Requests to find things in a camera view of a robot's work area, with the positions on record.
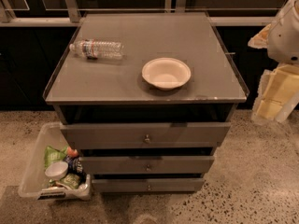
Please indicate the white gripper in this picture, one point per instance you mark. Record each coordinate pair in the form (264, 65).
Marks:
(285, 39)

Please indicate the grey bottom drawer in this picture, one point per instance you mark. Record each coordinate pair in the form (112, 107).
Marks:
(148, 185)

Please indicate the grey drawer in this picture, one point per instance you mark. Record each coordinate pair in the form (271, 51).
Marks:
(148, 185)
(140, 165)
(145, 135)

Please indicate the grey drawer cabinet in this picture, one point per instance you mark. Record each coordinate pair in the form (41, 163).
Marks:
(85, 91)

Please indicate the grey middle drawer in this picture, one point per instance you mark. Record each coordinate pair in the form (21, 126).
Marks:
(140, 165)

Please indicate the grey top drawer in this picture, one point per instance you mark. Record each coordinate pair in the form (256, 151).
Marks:
(145, 135)

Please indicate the white paper bowl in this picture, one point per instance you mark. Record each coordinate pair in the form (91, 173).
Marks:
(166, 73)

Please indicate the clear plastic water bottle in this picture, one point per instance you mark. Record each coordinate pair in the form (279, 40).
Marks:
(97, 49)

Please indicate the orange round object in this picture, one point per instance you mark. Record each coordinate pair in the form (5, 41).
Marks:
(73, 153)

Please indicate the dark blue snack bag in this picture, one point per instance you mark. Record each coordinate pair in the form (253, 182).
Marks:
(74, 165)

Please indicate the green snack packet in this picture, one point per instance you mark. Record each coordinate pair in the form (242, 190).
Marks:
(70, 181)

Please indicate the green chip bag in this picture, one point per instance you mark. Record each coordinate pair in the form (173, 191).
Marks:
(52, 155)

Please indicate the small white bowl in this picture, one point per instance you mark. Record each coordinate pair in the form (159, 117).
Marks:
(57, 170)

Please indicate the clear plastic storage bin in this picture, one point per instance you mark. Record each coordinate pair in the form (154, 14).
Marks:
(34, 183)

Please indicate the metal window frame rail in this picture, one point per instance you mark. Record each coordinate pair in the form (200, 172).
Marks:
(221, 12)

